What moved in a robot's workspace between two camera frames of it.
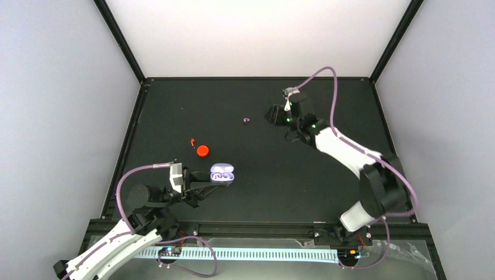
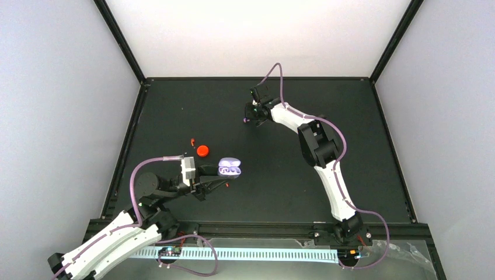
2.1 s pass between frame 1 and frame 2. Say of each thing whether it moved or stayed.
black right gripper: moved
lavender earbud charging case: moved
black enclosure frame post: stayed
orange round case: stayed
